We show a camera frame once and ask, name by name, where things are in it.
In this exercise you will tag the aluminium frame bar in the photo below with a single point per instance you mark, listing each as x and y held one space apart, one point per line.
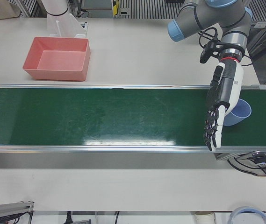
6 207

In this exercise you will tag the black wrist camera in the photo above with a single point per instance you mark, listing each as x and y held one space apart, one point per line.
205 53

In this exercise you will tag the yellow black tool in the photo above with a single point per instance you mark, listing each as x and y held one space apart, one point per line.
116 7

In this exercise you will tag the white robot mount stand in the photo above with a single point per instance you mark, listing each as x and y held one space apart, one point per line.
69 25

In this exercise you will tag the green conveyor belt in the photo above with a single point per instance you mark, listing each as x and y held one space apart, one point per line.
100 116

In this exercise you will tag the light blue plastic cup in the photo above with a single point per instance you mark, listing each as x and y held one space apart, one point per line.
240 114

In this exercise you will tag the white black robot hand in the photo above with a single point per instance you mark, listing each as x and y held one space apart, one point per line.
231 86

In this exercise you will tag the white robot column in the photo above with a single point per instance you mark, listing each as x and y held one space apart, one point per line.
55 7

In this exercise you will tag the pink plastic box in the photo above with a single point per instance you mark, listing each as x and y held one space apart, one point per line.
53 63

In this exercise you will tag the white paper cup stack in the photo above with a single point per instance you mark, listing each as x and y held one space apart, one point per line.
204 218

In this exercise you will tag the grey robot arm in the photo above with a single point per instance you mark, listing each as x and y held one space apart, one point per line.
217 14

